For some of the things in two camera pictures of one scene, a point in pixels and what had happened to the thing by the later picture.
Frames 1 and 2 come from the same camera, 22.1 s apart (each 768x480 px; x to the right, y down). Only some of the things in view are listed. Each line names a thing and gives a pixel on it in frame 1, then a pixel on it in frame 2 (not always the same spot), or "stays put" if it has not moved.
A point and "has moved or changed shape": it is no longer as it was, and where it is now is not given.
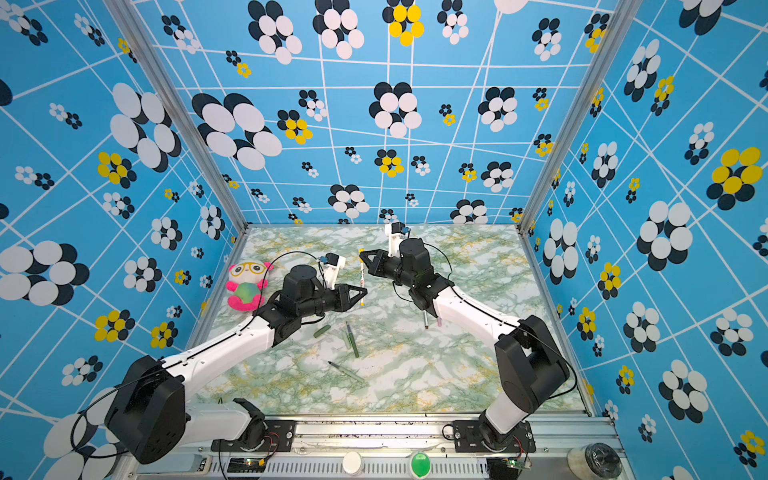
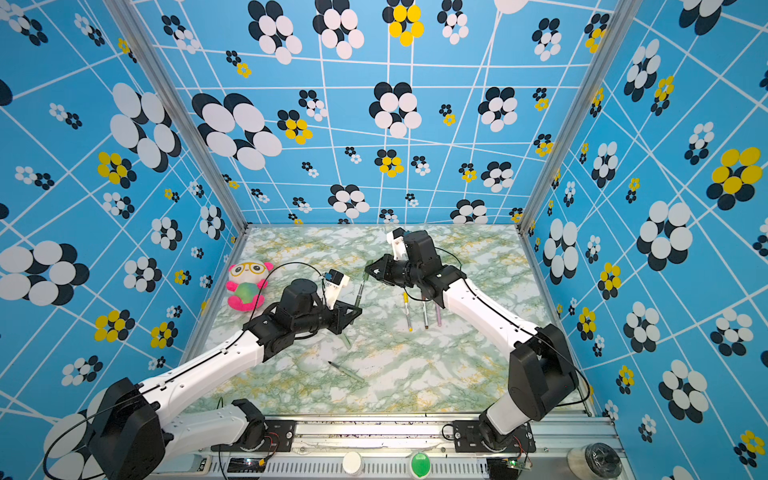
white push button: (352, 463) stays put
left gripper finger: (341, 287) -> (351, 308)
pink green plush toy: (247, 281) stays put
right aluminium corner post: (621, 17) stays put
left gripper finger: (349, 302) -> (347, 318)
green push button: (420, 465) stays put
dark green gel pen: (346, 371) stays put
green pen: (350, 335) has moved or changed shape
